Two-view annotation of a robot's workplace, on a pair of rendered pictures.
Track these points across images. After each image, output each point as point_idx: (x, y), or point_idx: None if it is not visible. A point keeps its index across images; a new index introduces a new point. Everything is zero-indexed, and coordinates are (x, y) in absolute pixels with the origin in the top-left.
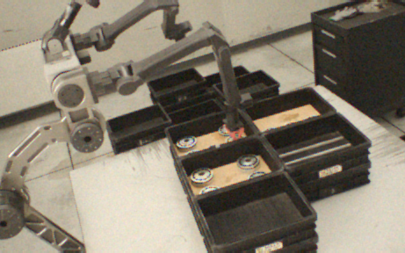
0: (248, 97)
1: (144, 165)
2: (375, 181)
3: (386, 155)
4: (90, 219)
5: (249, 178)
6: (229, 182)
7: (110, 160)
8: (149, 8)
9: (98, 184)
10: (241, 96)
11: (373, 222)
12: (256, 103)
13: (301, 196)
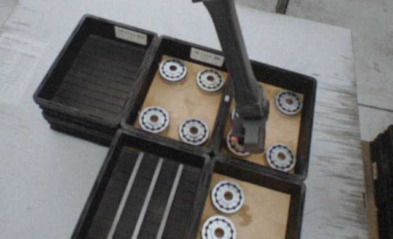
0: (247, 137)
1: None
2: None
3: None
4: (258, 16)
5: (140, 87)
6: (183, 101)
7: (347, 64)
8: None
9: (309, 40)
10: (255, 127)
11: (34, 211)
12: (298, 209)
13: (66, 107)
